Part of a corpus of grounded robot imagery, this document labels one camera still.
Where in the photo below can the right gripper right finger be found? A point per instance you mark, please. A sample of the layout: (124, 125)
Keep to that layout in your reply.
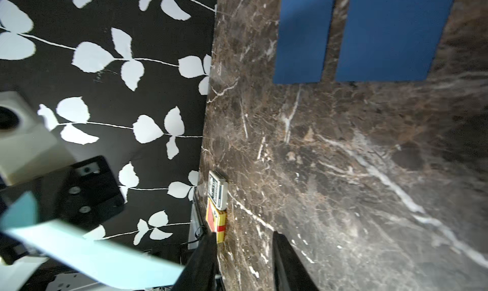
(288, 271)

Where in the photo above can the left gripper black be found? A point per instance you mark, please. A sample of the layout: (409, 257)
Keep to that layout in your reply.
(85, 194)

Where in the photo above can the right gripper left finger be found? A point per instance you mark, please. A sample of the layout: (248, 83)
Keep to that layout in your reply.
(200, 272)

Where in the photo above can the white square paper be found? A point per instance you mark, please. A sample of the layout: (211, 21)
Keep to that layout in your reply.
(106, 262)

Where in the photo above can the blue square paper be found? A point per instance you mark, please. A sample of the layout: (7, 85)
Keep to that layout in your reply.
(303, 33)
(391, 40)

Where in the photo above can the yellow red card box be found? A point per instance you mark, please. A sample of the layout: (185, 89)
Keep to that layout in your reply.
(216, 220)

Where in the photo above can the blue white poker card box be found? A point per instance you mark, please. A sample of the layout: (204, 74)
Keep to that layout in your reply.
(217, 190)

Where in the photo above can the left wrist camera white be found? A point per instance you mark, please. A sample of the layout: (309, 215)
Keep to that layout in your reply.
(28, 149)

